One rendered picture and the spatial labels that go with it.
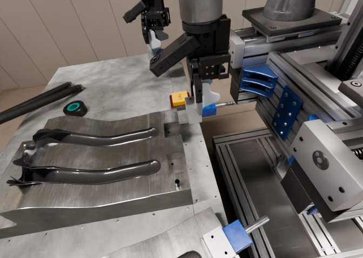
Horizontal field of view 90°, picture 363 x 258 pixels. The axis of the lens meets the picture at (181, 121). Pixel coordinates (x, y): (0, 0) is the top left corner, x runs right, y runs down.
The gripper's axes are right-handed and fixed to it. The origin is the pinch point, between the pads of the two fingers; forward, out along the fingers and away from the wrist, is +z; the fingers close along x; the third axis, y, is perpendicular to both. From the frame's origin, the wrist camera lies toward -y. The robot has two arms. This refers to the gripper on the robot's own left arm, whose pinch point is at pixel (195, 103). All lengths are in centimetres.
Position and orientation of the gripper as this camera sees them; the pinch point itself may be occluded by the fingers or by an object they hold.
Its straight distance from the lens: 48.0
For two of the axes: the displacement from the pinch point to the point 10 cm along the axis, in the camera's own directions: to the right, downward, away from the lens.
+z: 1.1, 6.9, 7.1
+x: -1.4, -7.0, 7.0
